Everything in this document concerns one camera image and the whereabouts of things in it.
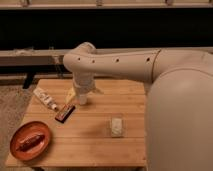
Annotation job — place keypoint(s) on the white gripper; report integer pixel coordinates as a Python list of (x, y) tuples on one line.
[(83, 83)]

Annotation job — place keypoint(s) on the white squeeze bottle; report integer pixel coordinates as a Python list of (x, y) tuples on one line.
[(45, 98)]

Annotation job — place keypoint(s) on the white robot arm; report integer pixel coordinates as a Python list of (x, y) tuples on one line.
[(179, 104)]

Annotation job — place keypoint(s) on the brown snack in bowl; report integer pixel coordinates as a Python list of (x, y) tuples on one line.
[(31, 142)]

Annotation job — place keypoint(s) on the white cup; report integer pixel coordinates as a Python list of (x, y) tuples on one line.
[(82, 99)]

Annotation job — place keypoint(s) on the dark chocolate bar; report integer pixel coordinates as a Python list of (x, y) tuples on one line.
[(64, 113)]

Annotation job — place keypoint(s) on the long metal rail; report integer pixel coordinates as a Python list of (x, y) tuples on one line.
[(45, 57)]

